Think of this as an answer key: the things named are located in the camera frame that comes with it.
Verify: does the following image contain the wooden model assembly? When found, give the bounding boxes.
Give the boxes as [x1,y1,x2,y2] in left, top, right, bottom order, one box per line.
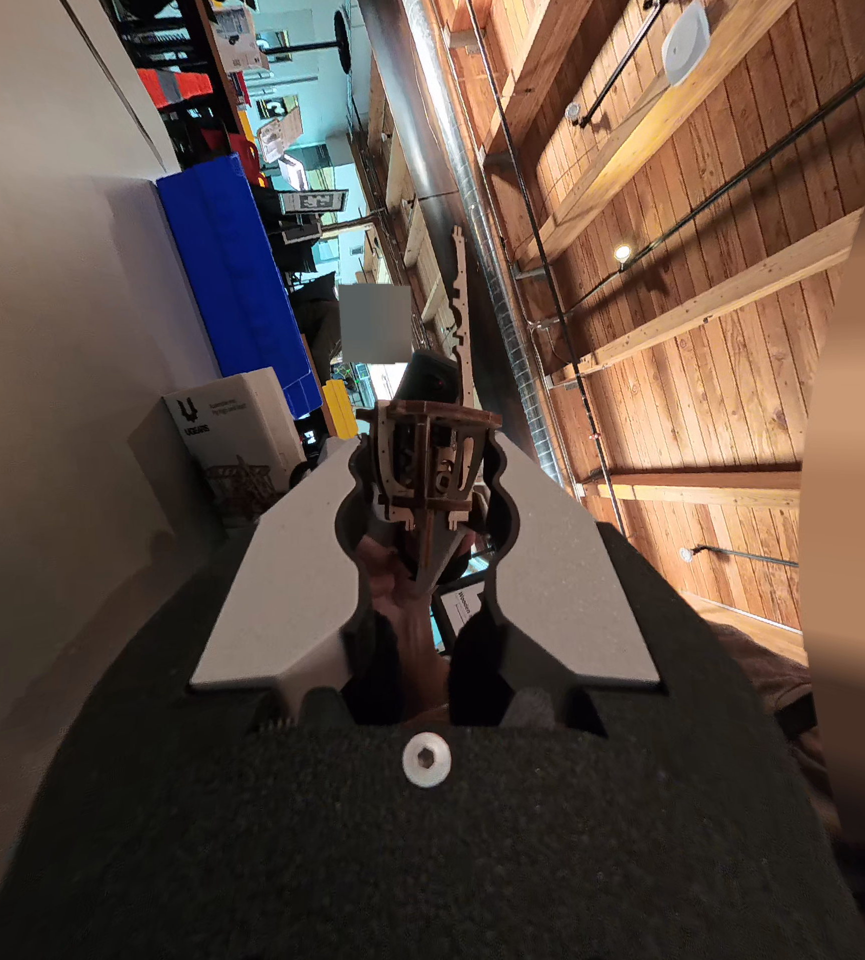
[356,399,505,588]

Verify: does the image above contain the person's right forearm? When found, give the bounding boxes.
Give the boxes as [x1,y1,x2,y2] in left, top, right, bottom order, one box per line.
[393,592,452,723]

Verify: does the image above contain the silver ventilation duct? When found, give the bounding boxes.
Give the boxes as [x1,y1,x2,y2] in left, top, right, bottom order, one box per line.
[401,0,578,492]

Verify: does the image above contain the person's right hand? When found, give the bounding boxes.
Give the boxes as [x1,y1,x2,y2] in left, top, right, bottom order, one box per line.
[356,535,422,603]

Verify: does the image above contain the long wooden model strip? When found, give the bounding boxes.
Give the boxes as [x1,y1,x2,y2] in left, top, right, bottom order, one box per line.
[441,223,480,412]

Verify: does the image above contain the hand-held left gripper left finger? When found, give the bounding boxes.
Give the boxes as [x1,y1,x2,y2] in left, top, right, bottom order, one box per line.
[191,437,375,717]

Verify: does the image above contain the large blue plastic bin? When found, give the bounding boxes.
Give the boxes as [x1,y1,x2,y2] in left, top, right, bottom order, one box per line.
[155,153,323,421]

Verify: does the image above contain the cardboard box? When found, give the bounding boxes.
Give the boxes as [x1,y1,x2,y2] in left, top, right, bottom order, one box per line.
[210,6,271,74]

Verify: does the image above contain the white framed card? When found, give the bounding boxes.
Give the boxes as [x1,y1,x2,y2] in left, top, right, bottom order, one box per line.
[431,579,489,655]

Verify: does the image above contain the yellow plastic bin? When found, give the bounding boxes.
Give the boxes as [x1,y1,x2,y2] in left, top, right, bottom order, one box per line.
[320,378,360,441]

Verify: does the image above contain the white ceiling device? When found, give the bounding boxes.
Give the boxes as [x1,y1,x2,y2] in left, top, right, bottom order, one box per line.
[660,0,712,88]

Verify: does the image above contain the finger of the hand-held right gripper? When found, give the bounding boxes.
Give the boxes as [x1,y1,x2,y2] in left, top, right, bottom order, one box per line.
[416,521,473,586]

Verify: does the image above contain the white model kit box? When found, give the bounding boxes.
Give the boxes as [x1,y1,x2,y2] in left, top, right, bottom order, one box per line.
[128,366,308,528]

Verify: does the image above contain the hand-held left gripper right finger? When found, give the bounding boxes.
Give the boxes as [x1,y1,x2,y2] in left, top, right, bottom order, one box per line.
[481,433,662,727]

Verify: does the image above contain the row of red orange bins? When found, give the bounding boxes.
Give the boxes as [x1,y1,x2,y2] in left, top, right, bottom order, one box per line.
[135,66,215,111]

